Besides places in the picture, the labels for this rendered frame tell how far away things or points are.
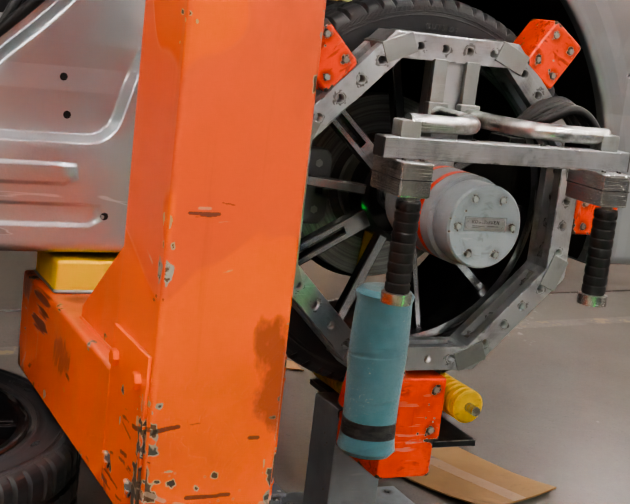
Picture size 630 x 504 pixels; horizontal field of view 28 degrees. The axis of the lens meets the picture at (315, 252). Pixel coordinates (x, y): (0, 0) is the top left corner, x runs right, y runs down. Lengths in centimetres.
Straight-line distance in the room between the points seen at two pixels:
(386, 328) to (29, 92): 62
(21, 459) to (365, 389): 51
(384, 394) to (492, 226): 30
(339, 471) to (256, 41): 106
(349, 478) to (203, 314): 91
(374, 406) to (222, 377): 50
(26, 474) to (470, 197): 74
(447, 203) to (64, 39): 61
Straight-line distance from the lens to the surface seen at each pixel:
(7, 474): 170
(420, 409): 208
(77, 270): 191
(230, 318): 142
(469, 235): 187
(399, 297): 174
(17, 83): 186
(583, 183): 194
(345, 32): 198
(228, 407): 145
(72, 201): 188
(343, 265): 218
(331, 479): 224
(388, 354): 187
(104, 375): 160
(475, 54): 200
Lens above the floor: 114
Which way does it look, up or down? 11 degrees down
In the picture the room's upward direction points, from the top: 7 degrees clockwise
